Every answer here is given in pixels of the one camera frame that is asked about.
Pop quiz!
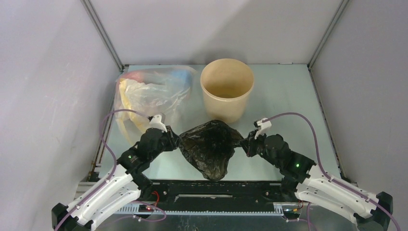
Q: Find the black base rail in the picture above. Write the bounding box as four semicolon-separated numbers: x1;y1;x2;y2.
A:
140;180;299;214

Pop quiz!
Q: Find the aluminium frame post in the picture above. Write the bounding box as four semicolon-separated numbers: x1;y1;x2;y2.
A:
307;0;350;71
81;0;125;72

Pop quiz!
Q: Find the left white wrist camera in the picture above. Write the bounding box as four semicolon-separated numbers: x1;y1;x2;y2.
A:
148;113;167;132

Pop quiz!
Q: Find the clear plastic bag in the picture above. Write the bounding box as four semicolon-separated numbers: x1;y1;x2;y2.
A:
114;65;197;144

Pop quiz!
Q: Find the right aluminium frame post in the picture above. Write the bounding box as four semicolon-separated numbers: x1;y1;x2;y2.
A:
307;0;350;71

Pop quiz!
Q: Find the beige plastic trash bin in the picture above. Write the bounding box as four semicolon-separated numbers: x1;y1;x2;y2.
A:
200;58;255;123

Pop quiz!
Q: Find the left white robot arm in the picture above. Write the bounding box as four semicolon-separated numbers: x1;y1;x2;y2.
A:
51;126;179;231

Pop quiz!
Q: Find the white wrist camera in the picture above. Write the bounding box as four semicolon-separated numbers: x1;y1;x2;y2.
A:
148;113;167;132
254;118;272;139

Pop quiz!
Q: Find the left aluminium frame post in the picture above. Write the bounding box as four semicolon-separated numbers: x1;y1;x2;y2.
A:
81;0;125;72

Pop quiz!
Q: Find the black trash bag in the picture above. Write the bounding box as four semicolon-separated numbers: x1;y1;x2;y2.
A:
178;120;243;181

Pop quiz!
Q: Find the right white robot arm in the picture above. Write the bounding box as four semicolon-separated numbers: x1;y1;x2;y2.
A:
239;131;393;231

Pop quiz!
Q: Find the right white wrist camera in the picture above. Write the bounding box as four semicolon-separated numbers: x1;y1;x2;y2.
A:
254;118;272;139

